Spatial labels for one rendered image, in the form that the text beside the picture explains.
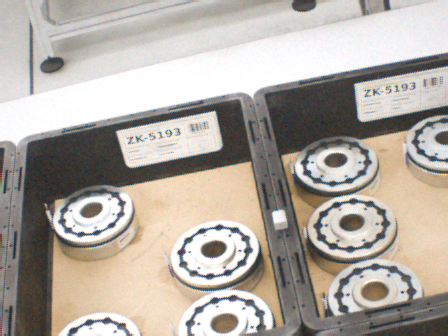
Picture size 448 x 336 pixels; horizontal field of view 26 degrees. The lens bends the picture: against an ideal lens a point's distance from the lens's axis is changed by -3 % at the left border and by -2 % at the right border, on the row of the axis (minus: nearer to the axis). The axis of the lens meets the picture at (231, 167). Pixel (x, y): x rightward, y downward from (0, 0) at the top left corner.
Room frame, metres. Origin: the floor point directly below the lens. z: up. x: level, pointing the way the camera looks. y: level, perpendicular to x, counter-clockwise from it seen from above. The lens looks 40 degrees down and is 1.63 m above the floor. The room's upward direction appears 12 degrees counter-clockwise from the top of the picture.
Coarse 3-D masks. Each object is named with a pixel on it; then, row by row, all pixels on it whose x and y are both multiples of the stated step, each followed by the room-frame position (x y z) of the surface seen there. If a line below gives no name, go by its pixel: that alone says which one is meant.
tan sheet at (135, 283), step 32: (128, 192) 0.96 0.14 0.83; (160, 192) 0.95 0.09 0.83; (192, 192) 0.94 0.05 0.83; (224, 192) 0.92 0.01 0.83; (256, 192) 0.91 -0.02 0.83; (160, 224) 0.89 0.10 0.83; (192, 224) 0.88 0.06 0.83; (256, 224) 0.86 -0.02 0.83; (64, 256) 0.87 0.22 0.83; (128, 256) 0.85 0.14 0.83; (160, 256) 0.84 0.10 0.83; (64, 288) 0.81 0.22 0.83; (96, 288) 0.80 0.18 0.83; (128, 288) 0.79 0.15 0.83; (160, 288) 0.78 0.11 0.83; (256, 288) 0.75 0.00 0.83; (64, 320) 0.76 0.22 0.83; (160, 320) 0.73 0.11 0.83
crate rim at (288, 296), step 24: (216, 96) 0.99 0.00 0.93; (240, 96) 0.98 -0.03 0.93; (120, 120) 0.98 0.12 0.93; (144, 120) 0.98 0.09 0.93; (24, 144) 0.98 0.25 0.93; (24, 168) 0.93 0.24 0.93; (264, 168) 0.84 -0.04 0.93; (24, 192) 0.89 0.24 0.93; (264, 192) 0.81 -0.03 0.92; (264, 216) 0.76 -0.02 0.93; (288, 264) 0.68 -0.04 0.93; (288, 288) 0.65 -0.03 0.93; (288, 312) 0.62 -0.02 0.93
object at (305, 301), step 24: (360, 72) 0.98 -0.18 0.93; (384, 72) 0.97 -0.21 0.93; (264, 96) 0.97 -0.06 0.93; (264, 120) 0.94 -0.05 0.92; (264, 144) 0.88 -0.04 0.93; (288, 216) 0.75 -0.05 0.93; (288, 240) 0.72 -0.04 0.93; (312, 312) 0.61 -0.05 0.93; (360, 312) 0.60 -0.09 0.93; (384, 312) 0.59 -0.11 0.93; (408, 312) 0.59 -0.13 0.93
